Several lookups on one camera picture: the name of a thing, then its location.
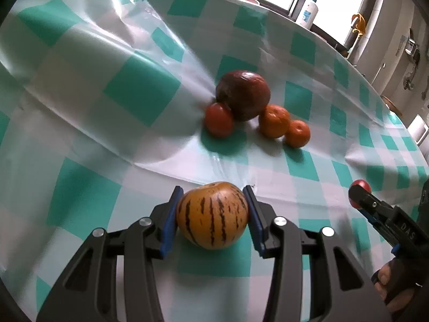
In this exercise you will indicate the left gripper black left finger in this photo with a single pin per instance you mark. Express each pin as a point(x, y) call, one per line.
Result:
point(86, 288)

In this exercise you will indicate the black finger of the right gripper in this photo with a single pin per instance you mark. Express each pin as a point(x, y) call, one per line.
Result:
point(378, 213)

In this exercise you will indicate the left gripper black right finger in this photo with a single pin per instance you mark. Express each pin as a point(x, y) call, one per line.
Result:
point(340, 288)

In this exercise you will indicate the orange mandarin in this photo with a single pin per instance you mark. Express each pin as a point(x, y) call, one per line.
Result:
point(298, 134)
point(274, 121)

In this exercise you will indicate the striped yellow pepino melon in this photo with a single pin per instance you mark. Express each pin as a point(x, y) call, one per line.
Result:
point(213, 216)

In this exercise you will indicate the dark red apple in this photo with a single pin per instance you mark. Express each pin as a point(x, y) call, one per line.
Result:
point(245, 93)

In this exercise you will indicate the right hand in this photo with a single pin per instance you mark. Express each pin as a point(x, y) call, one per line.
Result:
point(389, 281)

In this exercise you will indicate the white kettle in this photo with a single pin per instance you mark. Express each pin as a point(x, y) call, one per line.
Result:
point(418, 129)

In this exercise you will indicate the yellow rubber glove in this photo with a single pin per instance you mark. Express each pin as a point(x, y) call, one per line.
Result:
point(358, 24)

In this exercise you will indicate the red tomato hidden behind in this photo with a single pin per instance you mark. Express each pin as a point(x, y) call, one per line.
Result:
point(218, 120)

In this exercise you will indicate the teal checkered tablecloth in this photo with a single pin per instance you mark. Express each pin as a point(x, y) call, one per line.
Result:
point(102, 104)

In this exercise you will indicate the white plastic bottle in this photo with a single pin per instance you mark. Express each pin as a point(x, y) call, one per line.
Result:
point(307, 14)

